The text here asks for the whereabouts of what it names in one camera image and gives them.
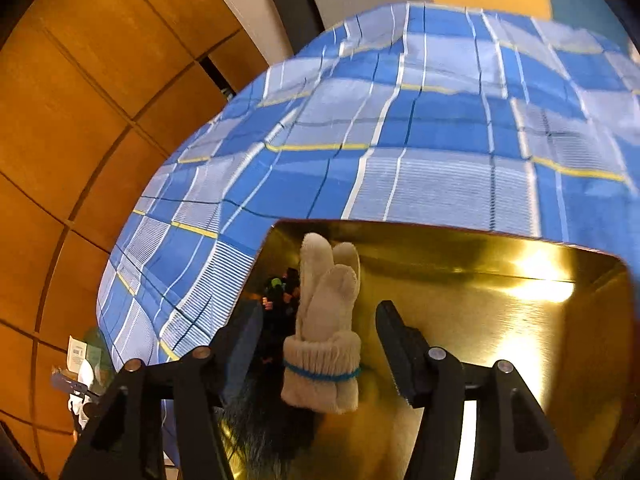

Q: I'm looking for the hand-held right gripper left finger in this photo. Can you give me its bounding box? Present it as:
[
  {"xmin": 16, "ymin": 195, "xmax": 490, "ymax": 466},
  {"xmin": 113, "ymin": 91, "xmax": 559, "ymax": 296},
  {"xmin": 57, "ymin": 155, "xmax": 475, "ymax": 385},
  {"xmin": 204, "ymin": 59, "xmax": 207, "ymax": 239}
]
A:
[{"xmin": 60, "ymin": 304, "xmax": 264, "ymax": 480}]

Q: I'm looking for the black furry cloth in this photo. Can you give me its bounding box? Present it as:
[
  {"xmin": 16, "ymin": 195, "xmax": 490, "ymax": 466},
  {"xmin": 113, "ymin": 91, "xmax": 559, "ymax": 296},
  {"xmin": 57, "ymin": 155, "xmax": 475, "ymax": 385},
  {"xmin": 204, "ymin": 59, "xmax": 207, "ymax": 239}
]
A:
[{"xmin": 220, "ymin": 370, "xmax": 322, "ymax": 480}]

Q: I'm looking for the blue plaid bed sheet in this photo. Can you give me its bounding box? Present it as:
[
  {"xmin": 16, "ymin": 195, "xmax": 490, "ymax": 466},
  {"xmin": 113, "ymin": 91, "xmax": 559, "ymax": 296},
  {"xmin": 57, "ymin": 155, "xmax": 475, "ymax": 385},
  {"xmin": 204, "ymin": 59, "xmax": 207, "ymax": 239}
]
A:
[{"xmin": 96, "ymin": 2, "xmax": 640, "ymax": 466}]

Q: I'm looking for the wooden wardrobe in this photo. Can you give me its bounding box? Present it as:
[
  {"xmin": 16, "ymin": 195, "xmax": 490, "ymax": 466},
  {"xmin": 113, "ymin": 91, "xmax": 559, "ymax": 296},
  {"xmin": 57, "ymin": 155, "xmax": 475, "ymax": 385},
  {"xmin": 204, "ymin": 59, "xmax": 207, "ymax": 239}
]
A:
[{"xmin": 0, "ymin": 0, "xmax": 272, "ymax": 480}]

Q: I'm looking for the white knit glove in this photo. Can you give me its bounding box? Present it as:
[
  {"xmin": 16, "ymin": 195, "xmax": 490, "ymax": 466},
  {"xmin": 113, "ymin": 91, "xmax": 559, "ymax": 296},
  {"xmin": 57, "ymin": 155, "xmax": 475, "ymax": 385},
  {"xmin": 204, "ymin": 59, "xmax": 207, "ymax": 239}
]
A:
[{"xmin": 280, "ymin": 232, "xmax": 363, "ymax": 415}]

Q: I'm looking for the white plastic bag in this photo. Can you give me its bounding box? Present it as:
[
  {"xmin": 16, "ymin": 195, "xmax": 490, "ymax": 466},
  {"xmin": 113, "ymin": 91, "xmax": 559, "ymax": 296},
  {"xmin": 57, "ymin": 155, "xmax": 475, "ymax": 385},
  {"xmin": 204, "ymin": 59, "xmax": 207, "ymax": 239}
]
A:
[{"xmin": 67, "ymin": 335, "xmax": 102, "ymax": 433}]

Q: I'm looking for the gold metal tray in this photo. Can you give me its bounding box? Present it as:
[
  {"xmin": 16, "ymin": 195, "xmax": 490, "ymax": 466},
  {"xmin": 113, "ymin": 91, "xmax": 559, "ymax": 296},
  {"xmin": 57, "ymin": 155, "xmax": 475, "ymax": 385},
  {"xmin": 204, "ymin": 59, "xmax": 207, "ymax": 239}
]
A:
[{"xmin": 220, "ymin": 219, "xmax": 637, "ymax": 480}]

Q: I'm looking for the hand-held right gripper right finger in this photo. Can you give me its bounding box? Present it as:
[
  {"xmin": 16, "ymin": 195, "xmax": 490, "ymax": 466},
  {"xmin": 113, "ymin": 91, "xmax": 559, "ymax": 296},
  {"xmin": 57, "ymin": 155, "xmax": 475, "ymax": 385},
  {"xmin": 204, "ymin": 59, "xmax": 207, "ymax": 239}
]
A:
[{"xmin": 375, "ymin": 300, "xmax": 577, "ymax": 480}]

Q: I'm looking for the green plastic bag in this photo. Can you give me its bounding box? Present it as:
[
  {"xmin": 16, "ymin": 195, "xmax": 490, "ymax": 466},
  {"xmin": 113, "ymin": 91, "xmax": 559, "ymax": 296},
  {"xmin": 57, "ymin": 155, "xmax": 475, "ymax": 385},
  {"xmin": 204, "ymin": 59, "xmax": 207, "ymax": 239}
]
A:
[{"xmin": 82, "ymin": 327, "xmax": 117, "ymax": 402}]

